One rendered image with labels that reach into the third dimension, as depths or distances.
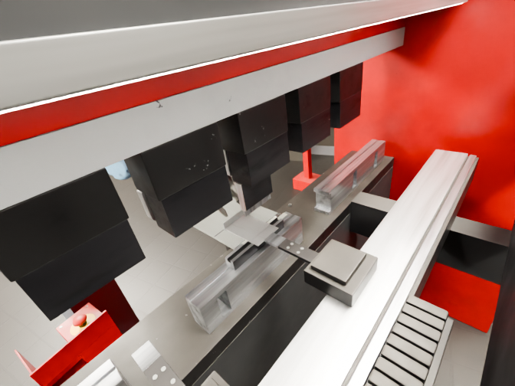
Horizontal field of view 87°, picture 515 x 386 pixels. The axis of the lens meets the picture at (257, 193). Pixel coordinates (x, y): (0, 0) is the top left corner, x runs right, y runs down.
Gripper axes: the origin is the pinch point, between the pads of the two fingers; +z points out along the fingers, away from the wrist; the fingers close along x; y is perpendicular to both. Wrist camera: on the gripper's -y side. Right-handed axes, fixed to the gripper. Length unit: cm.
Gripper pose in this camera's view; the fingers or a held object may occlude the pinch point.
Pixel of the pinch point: (231, 207)
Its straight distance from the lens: 77.7
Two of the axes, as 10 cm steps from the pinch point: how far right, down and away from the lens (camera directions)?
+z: 5.8, 8.2, -0.1
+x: 6.6, -4.6, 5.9
